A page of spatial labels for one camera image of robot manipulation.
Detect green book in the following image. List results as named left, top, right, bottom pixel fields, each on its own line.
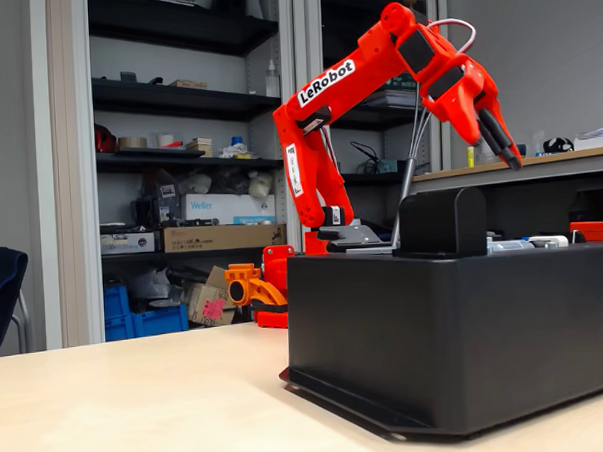
left=387, top=75, right=420, bottom=93

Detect black white plush toy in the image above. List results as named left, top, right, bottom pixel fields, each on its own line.
left=542, top=136, right=576, bottom=155

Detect wooden office desk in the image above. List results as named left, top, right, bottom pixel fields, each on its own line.
left=410, top=145, right=603, bottom=255

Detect grey stacked booklets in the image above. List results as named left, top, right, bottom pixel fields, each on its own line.
left=363, top=89, right=421, bottom=110

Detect metal coat stand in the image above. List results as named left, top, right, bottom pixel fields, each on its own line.
left=380, top=0, right=441, bottom=248

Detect white paper stack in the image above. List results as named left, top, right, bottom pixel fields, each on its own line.
left=574, top=125, right=603, bottom=151

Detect silver metal hinge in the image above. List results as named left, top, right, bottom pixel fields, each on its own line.
left=485, top=234, right=537, bottom=256

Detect red display module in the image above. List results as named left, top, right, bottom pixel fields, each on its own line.
left=570, top=220, right=603, bottom=244

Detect grey metal shelf cabinet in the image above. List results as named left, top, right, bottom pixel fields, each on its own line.
left=29, top=0, right=307, bottom=349
left=291, top=0, right=459, bottom=257

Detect white plastic bottle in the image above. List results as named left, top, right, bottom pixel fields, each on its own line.
left=264, top=59, right=282, bottom=99

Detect white crumpled bag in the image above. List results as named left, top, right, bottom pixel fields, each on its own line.
left=246, top=168, right=276, bottom=200
left=177, top=171, right=214, bottom=196

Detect black task board box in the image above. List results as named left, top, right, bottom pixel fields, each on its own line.
left=274, top=240, right=603, bottom=447

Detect white crumpled cloth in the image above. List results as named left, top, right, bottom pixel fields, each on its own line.
left=218, top=141, right=253, bottom=162

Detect small wooden box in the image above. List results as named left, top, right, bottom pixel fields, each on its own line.
left=185, top=136, right=214, bottom=159

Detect small flat cardboard box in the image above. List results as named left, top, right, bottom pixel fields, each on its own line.
left=168, top=78, right=208, bottom=93

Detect white Weller box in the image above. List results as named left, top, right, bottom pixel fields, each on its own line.
left=180, top=190, right=276, bottom=228

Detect red table clamp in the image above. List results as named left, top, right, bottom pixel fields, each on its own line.
left=254, top=309, right=291, bottom=331

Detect orange table clamp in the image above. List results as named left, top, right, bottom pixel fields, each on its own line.
left=223, top=261, right=290, bottom=310

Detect long brown cardboard box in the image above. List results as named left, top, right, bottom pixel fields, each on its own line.
left=162, top=222, right=287, bottom=254

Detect cardboard box pink label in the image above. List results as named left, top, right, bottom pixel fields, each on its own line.
left=184, top=264, right=238, bottom=328

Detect black machine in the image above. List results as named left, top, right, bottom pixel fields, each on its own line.
left=130, top=166, right=183, bottom=229

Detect red rounded object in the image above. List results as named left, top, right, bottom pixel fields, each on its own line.
left=94, top=122, right=119, bottom=155

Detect white printed carton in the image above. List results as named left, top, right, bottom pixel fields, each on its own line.
left=100, top=230, right=158, bottom=256

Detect blue plastic crate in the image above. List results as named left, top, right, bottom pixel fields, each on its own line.
left=102, top=285, right=135, bottom=343
left=129, top=304, right=190, bottom=340

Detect dark office chair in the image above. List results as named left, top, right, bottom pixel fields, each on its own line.
left=0, top=241, right=34, bottom=358

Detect white servo cable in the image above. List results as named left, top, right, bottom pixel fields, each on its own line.
left=426, top=16, right=478, bottom=57

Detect black tangled cable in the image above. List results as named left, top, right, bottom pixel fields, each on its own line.
left=350, top=139, right=383, bottom=175

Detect black rounded post block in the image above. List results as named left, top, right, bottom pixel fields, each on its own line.
left=389, top=186, right=489, bottom=262

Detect white plastic latch handle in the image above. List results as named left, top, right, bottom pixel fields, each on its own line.
left=527, top=233, right=570, bottom=251

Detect black probe bracket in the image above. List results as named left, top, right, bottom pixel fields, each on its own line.
left=317, top=222, right=395, bottom=256

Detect metal chair frame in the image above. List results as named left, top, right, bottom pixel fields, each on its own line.
left=8, top=289, right=36, bottom=355

